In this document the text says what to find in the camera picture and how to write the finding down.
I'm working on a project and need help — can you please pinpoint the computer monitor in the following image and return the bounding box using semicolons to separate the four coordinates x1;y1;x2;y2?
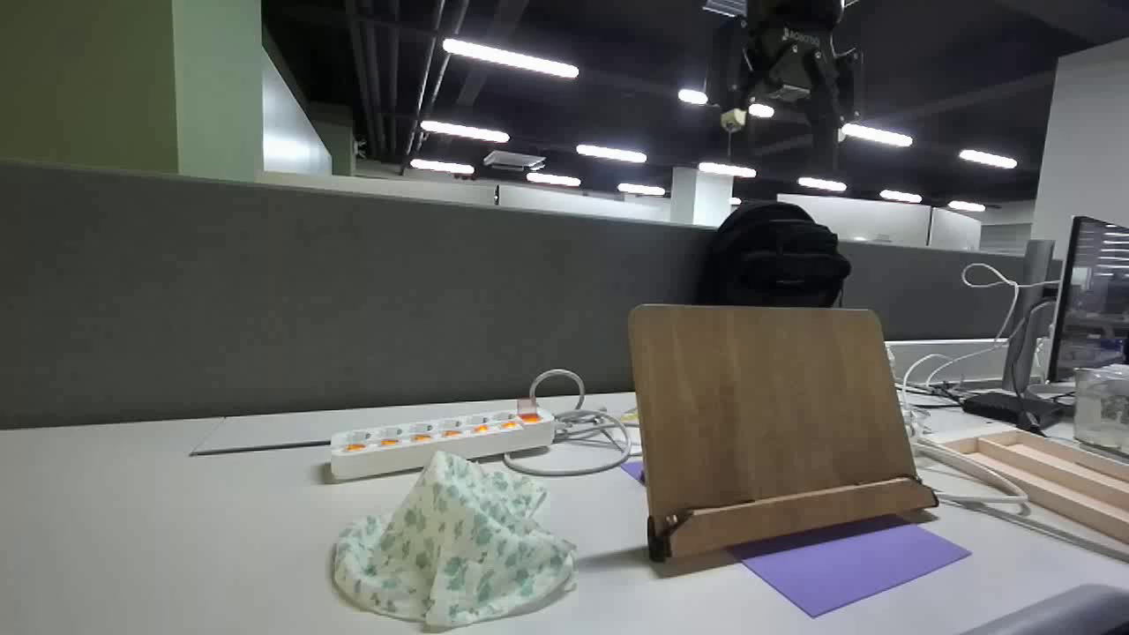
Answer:
1047;214;1129;381

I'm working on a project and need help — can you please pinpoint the white cable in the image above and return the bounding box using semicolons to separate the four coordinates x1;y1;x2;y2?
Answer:
893;259;1064;399

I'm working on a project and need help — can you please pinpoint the purple paper sheet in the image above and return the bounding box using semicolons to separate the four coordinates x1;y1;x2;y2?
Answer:
620;455;975;621

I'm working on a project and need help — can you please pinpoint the white green patterned towel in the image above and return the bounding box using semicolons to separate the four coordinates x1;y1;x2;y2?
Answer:
331;450;576;627

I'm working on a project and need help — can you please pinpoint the grey partition divider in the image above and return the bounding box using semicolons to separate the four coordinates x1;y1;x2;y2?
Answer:
0;158;1034;432

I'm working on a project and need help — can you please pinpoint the black backpack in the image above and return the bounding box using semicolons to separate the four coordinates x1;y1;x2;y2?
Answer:
695;201;851;308

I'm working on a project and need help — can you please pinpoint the grey monitor stand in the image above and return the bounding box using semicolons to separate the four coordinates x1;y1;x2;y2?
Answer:
960;239;1064;434

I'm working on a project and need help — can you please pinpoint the coiled grey cable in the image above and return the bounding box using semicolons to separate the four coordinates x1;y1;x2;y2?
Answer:
500;363;646;481

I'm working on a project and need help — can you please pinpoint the light wooden tray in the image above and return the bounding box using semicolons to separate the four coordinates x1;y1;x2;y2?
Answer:
952;432;1129;544

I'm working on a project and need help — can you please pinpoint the clear plastic container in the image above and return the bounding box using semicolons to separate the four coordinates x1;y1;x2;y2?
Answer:
1073;363;1129;455

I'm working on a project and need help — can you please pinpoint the grey power strip cord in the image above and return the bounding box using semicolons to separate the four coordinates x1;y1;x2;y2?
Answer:
187;437;337;459

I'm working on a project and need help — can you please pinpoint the wooden book stand rack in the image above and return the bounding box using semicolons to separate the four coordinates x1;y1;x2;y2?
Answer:
628;303;938;562

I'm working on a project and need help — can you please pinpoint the white power strip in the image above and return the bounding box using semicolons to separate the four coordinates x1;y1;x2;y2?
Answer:
330;406;558;481

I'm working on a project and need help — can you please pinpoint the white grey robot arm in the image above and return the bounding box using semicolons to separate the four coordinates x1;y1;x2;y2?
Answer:
701;0;862;135

